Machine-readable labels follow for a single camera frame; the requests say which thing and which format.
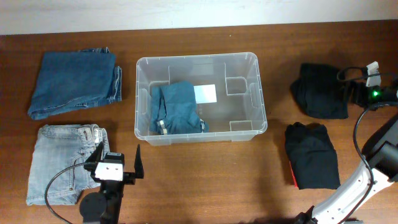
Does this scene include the clear plastic storage container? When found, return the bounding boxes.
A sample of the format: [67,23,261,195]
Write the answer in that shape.
[134,52,267,146]

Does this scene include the black garment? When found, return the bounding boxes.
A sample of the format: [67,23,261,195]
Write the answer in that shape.
[285,122,340,190]
[290,63,348,119]

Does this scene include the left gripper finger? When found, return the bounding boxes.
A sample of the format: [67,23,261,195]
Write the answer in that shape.
[134,144,144,179]
[84,142,104,170]

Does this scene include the white label in container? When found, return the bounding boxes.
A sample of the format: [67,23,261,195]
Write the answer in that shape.
[194,84,217,104]

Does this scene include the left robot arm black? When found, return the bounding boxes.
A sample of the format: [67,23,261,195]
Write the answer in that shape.
[80,142,144,224]

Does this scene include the light blue folded jeans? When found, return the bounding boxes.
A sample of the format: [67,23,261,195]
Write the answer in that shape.
[26,124,109,206]

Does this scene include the small blue denim shorts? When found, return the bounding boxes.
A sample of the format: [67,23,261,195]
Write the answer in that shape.
[149,81,209,135]

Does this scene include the red item under garment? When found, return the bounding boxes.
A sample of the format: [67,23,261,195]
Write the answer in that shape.
[289,162,299,189]

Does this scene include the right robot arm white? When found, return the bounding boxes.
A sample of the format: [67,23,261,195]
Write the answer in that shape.
[294,61,397,224]

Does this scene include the dark blue folded jeans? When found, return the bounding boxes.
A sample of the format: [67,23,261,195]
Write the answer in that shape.
[27,47,123,120]

